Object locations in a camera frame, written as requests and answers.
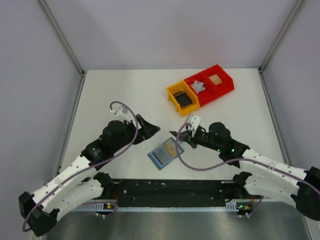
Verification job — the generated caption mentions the blue leather card holder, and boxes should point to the blue leather card holder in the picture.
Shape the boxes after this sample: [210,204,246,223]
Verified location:
[147,137,178,171]

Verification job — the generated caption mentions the silver credit card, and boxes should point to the silver credit card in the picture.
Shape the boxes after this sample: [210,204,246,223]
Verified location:
[190,79,205,91]

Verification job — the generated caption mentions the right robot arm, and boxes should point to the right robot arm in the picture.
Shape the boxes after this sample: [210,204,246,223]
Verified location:
[171,122,320,221]

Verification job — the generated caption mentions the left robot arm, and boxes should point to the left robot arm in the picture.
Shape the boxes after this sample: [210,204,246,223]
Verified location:
[18,114,160,237]

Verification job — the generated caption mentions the gold card in holder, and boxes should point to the gold card in holder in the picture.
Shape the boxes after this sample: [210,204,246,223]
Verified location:
[163,139,177,158]

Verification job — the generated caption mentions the grey card in holder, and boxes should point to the grey card in holder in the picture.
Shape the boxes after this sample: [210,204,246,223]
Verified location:
[152,148,170,166]

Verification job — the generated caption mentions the black card in yellow bin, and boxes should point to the black card in yellow bin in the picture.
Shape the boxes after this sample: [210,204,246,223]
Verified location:
[173,91,192,108]

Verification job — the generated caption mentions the silver card in red bin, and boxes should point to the silver card in red bin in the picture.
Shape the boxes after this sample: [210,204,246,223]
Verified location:
[191,83,207,95]

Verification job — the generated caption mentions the gold card in red bin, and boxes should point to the gold card in red bin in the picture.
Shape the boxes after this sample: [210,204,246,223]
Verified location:
[209,74,222,86]

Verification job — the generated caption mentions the yellow plastic bin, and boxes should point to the yellow plastic bin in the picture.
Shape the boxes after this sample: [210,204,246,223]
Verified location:
[166,80,200,117]

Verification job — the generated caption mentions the far red plastic bin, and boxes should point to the far red plastic bin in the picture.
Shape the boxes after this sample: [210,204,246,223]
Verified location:
[201,64,235,98]

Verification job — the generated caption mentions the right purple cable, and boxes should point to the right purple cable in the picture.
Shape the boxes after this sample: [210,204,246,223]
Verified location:
[174,119,320,218]

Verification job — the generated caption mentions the purple cable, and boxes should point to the purple cable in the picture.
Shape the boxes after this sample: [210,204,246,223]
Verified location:
[174,119,320,218]
[21,101,140,233]

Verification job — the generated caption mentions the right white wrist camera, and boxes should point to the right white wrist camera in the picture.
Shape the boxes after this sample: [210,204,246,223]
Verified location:
[185,114,202,132]

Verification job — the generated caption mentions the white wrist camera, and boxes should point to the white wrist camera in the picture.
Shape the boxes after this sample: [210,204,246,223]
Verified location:
[110,105,129,122]
[185,114,202,132]

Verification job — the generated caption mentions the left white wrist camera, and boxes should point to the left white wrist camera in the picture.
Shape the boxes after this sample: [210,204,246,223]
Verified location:
[110,105,129,122]

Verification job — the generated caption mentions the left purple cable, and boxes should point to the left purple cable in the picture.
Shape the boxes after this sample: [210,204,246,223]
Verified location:
[21,101,140,233]

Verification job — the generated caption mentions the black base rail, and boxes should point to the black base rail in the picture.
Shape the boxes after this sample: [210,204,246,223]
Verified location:
[99,178,266,210]

